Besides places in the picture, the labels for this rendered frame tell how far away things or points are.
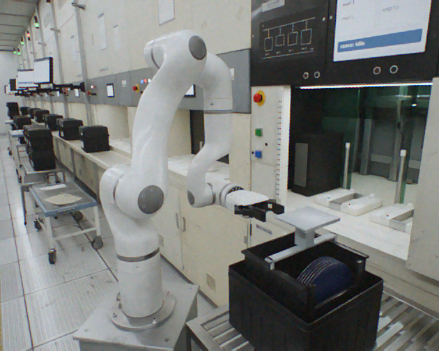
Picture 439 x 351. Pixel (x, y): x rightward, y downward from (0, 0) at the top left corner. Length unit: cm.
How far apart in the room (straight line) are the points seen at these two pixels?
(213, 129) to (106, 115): 321
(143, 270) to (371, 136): 159
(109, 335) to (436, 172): 95
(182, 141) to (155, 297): 201
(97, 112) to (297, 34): 312
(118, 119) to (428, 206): 364
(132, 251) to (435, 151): 82
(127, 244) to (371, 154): 164
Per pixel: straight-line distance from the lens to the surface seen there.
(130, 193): 78
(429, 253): 106
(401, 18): 110
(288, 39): 134
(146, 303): 97
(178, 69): 83
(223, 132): 98
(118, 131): 417
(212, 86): 97
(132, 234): 88
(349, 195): 162
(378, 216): 139
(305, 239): 79
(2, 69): 1432
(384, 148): 212
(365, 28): 115
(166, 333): 95
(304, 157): 160
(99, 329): 101
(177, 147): 281
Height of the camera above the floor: 137
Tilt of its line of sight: 15 degrees down
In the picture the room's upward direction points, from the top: 1 degrees counter-clockwise
